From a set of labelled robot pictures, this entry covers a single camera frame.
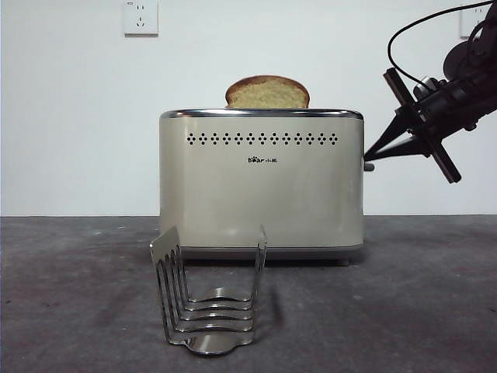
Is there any cream toaster with chrome top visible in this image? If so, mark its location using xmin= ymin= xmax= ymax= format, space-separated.
xmin=158 ymin=108 xmax=366 ymax=267

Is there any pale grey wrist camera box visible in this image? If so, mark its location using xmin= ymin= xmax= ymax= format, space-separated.
xmin=412 ymin=76 xmax=448 ymax=100

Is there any slice of bread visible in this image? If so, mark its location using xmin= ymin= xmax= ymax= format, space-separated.
xmin=224 ymin=75 xmax=312 ymax=110

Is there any stainless steel bread rack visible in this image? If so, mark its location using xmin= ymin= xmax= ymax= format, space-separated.
xmin=149 ymin=224 xmax=269 ymax=357

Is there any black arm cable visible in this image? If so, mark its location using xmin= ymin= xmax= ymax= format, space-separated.
xmin=387 ymin=0 xmax=495 ymax=85

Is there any white wall socket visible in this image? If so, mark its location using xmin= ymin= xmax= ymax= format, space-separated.
xmin=123 ymin=0 xmax=159 ymax=39
xmin=459 ymin=6 xmax=485 ymax=40

